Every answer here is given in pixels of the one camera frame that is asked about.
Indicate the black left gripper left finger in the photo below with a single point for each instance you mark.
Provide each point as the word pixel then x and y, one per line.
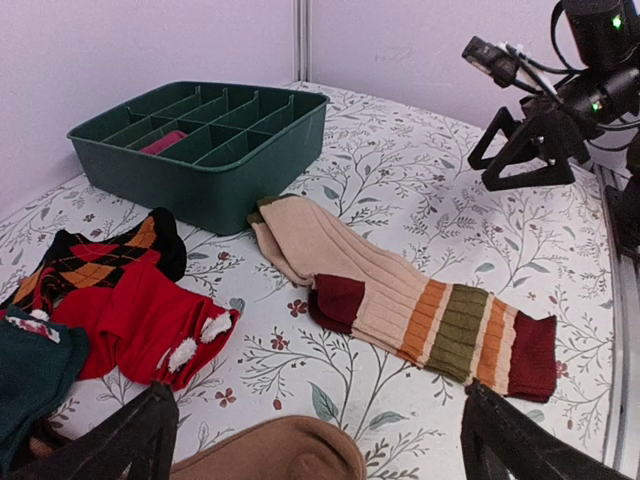
pixel 135 442

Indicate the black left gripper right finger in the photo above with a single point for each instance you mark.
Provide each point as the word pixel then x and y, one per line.
pixel 500 442

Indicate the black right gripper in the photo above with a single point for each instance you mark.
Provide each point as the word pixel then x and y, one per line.
pixel 560 138

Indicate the beige striped sock pair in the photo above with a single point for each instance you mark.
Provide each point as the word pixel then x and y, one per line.
pixel 374 295

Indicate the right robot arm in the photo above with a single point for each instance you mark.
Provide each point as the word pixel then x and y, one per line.
pixel 565 108

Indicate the red santa sock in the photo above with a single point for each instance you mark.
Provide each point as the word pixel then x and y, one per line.
pixel 147 327

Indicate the dark green sock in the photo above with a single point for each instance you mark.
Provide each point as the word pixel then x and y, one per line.
pixel 40 360

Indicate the brown tan sock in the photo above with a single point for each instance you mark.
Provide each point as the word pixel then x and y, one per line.
pixel 290 447

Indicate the black orange argyle sock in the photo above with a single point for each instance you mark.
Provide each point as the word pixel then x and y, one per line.
pixel 74 262

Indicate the green divided organizer tray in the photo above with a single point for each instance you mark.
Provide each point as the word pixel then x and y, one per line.
pixel 243 143

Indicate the red rolled sock in tray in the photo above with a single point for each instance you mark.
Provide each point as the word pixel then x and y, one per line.
pixel 164 142

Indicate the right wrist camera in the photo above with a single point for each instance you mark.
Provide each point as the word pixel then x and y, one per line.
pixel 496 62

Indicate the aluminium front rail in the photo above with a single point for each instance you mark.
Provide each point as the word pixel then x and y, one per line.
pixel 622 434

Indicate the left aluminium corner post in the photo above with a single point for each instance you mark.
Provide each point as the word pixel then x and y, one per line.
pixel 302 40

